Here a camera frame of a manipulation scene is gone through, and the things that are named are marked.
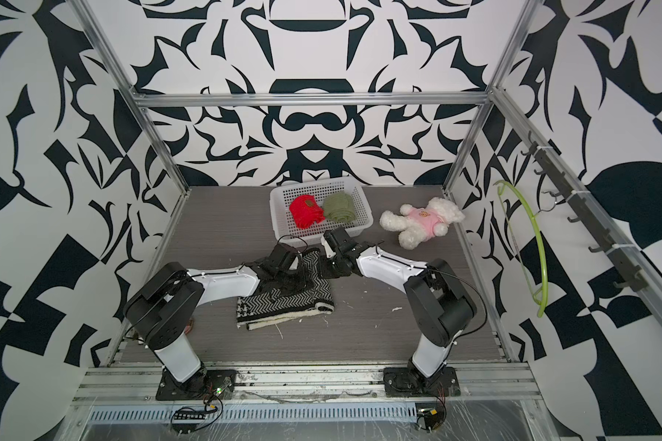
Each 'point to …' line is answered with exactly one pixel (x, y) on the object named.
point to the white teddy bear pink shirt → (418, 224)
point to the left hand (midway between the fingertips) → (316, 279)
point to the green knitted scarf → (339, 208)
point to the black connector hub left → (189, 415)
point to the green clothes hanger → (543, 304)
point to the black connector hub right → (429, 418)
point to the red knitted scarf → (305, 210)
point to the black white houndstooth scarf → (266, 309)
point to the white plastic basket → (285, 227)
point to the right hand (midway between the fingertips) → (318, 266)
